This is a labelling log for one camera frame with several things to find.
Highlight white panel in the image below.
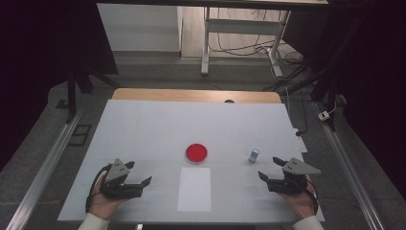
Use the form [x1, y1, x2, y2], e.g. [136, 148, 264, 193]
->
[96, 3, 183, 53]

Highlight aluminium floor rail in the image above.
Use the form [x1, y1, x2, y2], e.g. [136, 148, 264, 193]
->
[5, 107, 85, 230]
[313, 101, 387, 230]

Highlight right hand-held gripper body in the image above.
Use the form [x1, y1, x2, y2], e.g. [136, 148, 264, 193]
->
[267, 157, 322, 195]

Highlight person's right hand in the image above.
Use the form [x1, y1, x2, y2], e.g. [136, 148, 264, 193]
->
[277, 174, 318, 220]

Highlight white metal desk frame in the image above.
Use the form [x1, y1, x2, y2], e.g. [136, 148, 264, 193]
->
[200, 6, 292, 79]

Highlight white paper sheet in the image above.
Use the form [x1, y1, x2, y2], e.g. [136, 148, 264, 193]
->
[176, 167, 213, 213]

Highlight dark curtain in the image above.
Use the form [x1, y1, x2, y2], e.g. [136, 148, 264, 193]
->
[282, 0, 406, 200]
[0, 0, 120, 172]

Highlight black metal stand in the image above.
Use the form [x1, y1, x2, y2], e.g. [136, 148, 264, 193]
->
[261, 56, 341, 132]
[64, 61, 122, 125]

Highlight black power strip cable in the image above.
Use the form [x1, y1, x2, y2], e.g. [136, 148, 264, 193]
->
[284, 86, 309, 137]

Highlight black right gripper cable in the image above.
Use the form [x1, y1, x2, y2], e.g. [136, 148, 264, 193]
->
[304, 178, 320, 216]

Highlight large white table board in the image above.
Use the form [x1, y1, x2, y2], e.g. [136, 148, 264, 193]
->
[56, 99, 326, 223]

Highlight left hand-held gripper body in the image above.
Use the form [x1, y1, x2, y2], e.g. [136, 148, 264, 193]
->
[100, 158, 143, 200]

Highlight round red ink pad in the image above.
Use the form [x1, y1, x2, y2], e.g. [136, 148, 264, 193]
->
[185, 143, 209, 164]

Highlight wooden table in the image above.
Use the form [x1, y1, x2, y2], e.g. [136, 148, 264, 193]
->
[111, 87, 282, 104]

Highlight tangle of floor cables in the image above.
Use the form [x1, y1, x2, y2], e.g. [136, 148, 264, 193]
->
[209, 8, 304, 66]

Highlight person's left hand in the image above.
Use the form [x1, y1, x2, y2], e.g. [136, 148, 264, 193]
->
[87, 177, 129, 220]

